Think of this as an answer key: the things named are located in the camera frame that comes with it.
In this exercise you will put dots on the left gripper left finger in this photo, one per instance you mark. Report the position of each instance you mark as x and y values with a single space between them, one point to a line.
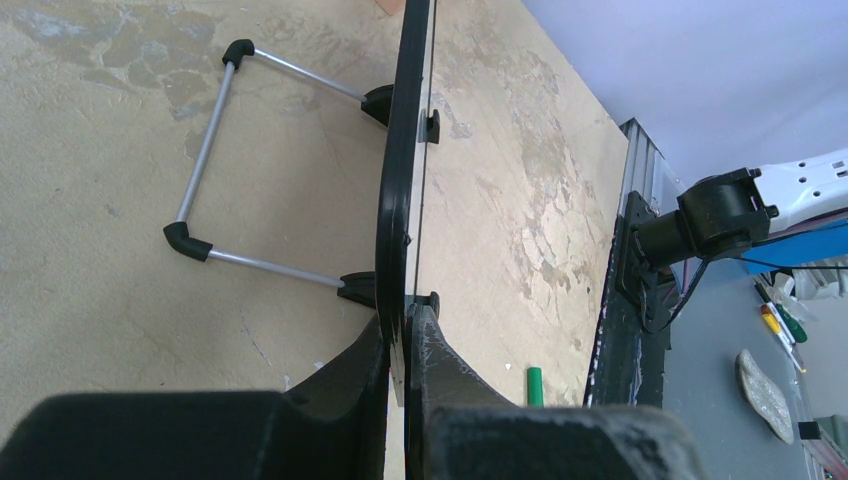
330 426

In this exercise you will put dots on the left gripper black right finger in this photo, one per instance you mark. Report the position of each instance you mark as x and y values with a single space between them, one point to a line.
458 427

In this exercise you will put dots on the green marker cap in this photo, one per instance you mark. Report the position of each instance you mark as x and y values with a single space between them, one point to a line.
534 387

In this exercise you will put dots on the white whiteboard with black frame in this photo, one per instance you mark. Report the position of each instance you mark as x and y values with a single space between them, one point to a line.
405 109

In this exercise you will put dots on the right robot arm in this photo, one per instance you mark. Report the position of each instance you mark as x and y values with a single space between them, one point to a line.
728 214

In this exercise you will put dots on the grey stone on floor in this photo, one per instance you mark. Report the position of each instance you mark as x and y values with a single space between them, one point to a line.
764 397

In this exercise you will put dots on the screwdrivers on floor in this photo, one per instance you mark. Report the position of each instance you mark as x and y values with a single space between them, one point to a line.
774 321

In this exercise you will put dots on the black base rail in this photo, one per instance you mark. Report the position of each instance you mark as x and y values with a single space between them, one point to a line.
628 358

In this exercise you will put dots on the aluminium frame rail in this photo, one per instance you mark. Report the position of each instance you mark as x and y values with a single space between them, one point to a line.
647 171

